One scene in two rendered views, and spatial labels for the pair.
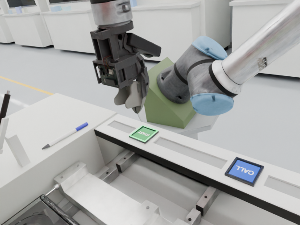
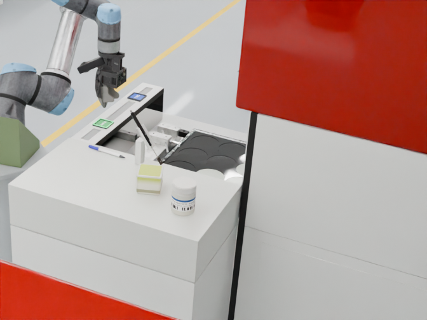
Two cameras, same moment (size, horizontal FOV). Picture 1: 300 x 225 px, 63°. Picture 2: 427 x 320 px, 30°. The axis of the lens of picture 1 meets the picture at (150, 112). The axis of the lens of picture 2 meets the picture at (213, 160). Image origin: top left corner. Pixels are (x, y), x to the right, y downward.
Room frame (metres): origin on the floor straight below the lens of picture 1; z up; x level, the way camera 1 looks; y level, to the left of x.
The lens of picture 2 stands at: (1.18, 2.45, 2.24)
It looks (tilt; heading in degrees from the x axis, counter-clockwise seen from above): 29 degrees down; 246
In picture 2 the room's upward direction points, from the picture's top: 5 degrees clockwise
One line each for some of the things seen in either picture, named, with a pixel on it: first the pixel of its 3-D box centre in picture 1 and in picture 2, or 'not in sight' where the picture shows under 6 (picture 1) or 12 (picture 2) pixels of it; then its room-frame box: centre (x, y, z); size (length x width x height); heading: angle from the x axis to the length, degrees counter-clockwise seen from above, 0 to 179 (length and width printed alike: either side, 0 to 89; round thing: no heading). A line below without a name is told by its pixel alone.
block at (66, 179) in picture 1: (71, 175); not in sight; (0.49, 0.23, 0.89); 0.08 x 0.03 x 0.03; 136
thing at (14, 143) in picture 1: (5, 144); (145, 145); (0.47, 0.33, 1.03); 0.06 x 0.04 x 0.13; 136
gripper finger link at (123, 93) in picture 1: (124, 97); (107, 98); (0.52, 0.05, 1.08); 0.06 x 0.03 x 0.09; 136
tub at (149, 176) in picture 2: not in sight; (149, 180); (0.50, 0.49, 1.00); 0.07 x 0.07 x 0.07; 65
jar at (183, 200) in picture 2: not in sight; (183, 196); (0.44, 0.62, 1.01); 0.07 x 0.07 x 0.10
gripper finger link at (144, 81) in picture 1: (138, 78); not in sight; (0.51, 0.01, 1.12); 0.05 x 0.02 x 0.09; 46
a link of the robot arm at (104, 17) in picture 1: (113, 13); (109, 44); (0.51, 0.04, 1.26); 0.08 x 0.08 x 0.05
